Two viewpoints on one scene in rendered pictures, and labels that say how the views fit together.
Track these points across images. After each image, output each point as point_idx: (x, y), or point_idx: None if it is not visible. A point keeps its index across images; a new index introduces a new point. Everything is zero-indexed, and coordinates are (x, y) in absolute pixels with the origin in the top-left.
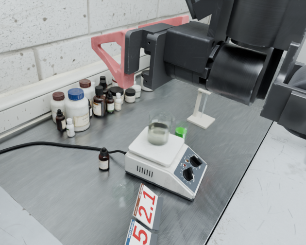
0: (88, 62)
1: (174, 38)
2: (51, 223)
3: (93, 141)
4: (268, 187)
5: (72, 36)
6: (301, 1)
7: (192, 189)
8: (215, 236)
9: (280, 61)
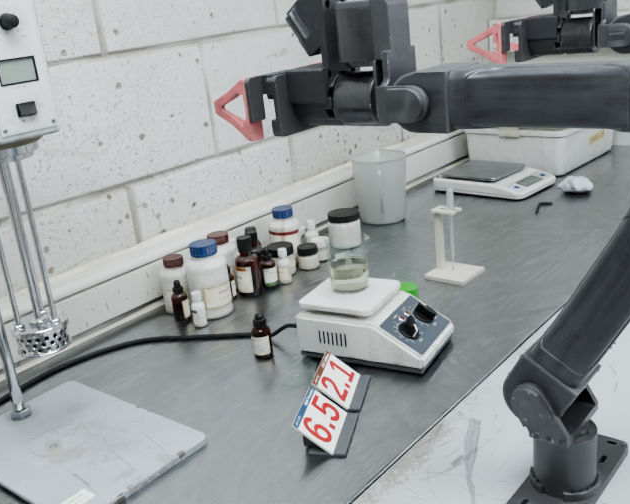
0: (221, 208)
1: (293, 76)
2: (182, 420)
3: (241, 327)
4: None
5: (187, 161)
6: (378, 17)
7: (418, 350)
8: (461, 408)
9: None
